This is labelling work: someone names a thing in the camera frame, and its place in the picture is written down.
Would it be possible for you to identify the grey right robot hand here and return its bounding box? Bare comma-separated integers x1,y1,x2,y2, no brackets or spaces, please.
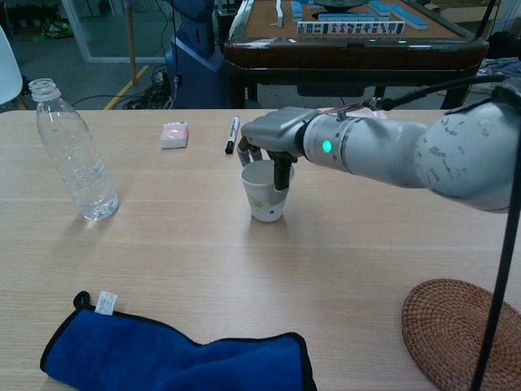
238,106,318,204

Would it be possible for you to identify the white floral paper cup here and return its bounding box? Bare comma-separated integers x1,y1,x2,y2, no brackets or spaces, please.
239,160,295,223

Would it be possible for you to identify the clear plastic water bottle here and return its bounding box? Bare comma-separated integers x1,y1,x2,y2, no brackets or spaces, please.
27,77,120,222

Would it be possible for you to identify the black white marker pen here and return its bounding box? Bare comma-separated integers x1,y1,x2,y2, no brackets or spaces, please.
223,115,241,156

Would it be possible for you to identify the pink white wet wipes pack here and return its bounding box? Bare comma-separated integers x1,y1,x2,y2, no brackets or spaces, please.
317,103,387,121

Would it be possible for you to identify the blue machine base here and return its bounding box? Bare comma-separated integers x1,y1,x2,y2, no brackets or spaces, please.
164,0,229,110

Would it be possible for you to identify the small pink tissue pack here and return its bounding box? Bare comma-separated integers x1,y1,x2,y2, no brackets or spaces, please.
160,121,190,150

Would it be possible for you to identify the dark wood mahjong table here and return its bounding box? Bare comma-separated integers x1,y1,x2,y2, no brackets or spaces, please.
224,0,490,110

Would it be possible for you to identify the white face mahjong tile row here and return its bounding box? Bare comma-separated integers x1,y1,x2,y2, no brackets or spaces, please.
296,20,406,36

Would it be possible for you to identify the blue mahjong tile row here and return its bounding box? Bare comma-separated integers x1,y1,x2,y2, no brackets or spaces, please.
388,3,430,32
317,12,392,23

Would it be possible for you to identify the wooden pole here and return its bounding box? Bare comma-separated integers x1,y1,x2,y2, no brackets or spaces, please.
125,0,138,86

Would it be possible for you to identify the white plastic basket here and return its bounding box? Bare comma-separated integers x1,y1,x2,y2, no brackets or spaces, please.
474,59,521,95

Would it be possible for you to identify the black tripod stand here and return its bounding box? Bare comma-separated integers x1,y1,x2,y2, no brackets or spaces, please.
467,0,501,42

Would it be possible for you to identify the blue microfiber cloth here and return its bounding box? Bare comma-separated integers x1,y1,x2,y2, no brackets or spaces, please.
39,290,318,391

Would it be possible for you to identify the brown woven rattan coaster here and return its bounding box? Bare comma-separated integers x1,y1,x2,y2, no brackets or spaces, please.
401,278,521,391

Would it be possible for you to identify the white chair with wooden legs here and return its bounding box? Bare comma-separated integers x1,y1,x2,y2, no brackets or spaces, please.
0,24,29,111

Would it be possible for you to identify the black floor cable bundle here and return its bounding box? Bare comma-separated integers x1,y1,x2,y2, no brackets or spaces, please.
75,64,177,110

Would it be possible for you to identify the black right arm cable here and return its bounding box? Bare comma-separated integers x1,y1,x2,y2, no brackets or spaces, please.
363,72,521,391

